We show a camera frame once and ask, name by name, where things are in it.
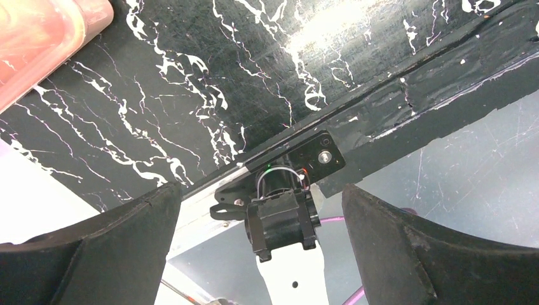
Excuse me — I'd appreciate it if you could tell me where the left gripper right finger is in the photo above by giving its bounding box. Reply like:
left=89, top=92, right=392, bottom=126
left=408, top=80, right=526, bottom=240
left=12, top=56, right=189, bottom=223
left=342, top=184, right=538, bottom=304

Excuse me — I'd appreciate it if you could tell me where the pink translucent storage box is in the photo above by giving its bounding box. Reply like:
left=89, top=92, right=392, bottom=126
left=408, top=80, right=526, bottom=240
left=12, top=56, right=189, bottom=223
left=1, top=0, right=114, bottom=112

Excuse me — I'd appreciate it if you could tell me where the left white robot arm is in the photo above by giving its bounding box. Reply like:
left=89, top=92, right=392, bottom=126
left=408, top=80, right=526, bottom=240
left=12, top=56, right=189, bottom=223
left=1, top=172, right=538, bottom=304

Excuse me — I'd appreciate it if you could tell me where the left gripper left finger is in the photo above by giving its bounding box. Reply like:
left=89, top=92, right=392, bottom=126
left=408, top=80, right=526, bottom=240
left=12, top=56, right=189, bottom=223
left=1, top=182, right=182, bottom=304

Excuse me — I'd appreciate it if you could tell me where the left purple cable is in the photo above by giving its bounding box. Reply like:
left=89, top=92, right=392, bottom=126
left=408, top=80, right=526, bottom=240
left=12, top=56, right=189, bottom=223
left=318, top=216, right=367, bottom=305

